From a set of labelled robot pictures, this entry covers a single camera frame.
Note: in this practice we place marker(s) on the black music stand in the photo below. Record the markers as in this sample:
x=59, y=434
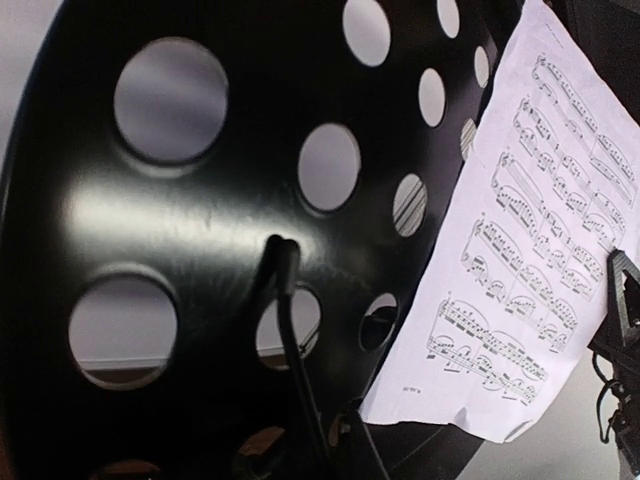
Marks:
x=215, y=217

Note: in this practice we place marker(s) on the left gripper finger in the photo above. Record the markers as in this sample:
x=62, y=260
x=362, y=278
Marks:
x=623, y=424
x=617, y=338

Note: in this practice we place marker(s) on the lilac sheet music page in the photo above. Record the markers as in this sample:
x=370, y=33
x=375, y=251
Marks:
x=516, y=287

